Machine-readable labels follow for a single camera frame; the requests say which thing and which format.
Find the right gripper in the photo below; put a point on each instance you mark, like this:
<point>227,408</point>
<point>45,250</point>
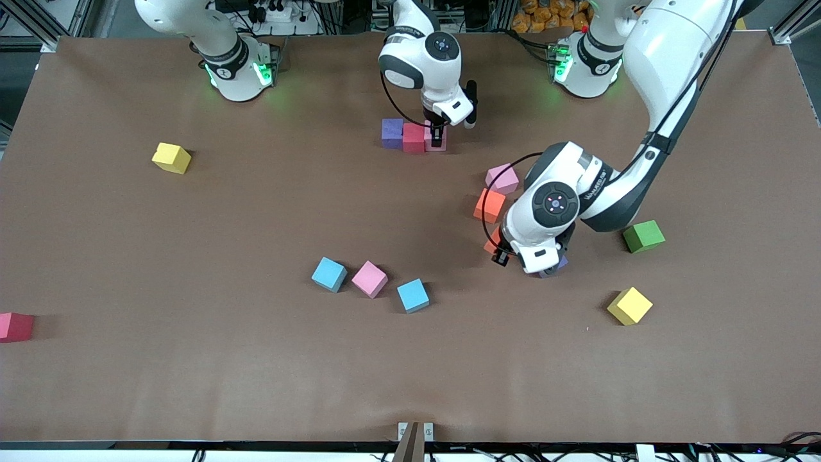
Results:
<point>437,130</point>

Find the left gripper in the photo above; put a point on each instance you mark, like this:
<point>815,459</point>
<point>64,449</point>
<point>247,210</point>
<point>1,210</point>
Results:
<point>502,254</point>

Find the orange foam cube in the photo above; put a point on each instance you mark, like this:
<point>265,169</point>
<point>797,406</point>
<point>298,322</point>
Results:
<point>489,205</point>
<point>490,244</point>

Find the crimson foam cube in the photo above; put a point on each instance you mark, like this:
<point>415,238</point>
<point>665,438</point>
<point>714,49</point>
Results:
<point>16,327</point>
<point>414,138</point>

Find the dark purple foam cube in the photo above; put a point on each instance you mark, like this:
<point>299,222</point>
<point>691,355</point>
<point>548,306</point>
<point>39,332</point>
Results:
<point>392,133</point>

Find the pale pink foam cube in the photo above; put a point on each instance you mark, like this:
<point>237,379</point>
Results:
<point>500,179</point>

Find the light blue foam cube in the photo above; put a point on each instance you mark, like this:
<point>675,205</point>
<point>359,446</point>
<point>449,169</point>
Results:
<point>329,274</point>
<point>413,296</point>

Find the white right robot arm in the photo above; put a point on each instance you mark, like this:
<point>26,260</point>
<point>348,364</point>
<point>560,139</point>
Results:
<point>423,61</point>

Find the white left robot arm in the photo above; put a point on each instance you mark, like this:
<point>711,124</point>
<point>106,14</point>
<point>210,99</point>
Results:
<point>673,51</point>

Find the violet blue foam cube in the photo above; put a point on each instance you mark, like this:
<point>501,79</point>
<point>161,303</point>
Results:
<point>564,262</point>

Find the yellow foam cube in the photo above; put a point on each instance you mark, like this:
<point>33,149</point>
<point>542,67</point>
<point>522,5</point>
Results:
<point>171,158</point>
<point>630,306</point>

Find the green foam cube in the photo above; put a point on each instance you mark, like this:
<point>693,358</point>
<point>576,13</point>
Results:
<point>643,237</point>

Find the orange fruit net bag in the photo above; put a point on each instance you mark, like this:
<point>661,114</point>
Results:
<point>535,19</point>

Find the white power strip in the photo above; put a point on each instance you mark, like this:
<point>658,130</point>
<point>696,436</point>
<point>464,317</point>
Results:
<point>298,25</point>

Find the brown table cover sheet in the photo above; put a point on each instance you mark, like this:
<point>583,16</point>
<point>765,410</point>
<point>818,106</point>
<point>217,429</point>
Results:
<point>192,372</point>

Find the small metal bracket plate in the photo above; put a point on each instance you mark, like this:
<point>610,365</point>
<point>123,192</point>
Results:
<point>402,430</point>

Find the aluminium frame profile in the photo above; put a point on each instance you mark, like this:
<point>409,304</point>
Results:
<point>29,22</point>
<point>786,32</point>

